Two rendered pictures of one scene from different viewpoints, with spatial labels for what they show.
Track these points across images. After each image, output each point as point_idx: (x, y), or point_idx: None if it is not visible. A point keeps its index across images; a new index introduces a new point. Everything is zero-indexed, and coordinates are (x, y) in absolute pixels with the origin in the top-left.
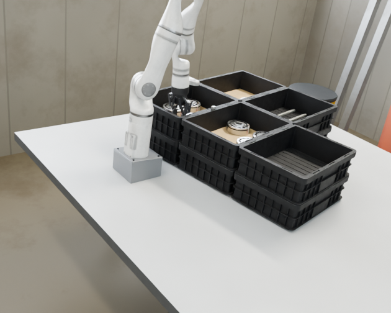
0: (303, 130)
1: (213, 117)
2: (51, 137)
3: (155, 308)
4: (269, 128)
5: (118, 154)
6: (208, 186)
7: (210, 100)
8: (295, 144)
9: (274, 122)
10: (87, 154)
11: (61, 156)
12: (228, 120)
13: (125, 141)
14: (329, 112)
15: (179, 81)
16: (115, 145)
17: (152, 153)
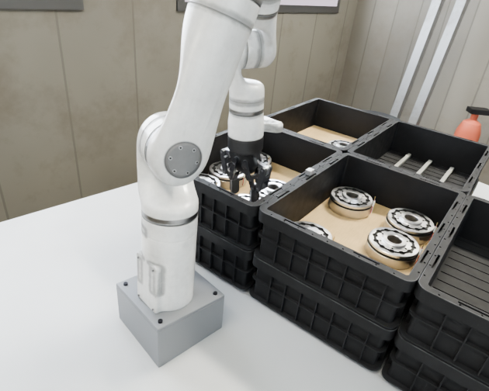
0: None
1: (310, 191)
2: (1, 247)
3: None
4: (408, 200)
5: (126, 299)
6: (323, 344)
7: (286, 152)
8: (468, 231)
9: (421, 189)
10: (70, 284)
11: (9, 299)
12: (329, 188)
13: (139, 274)
14: (487, 159)
15: (244, 126)
16: (128, 250)
17: (202, 284)
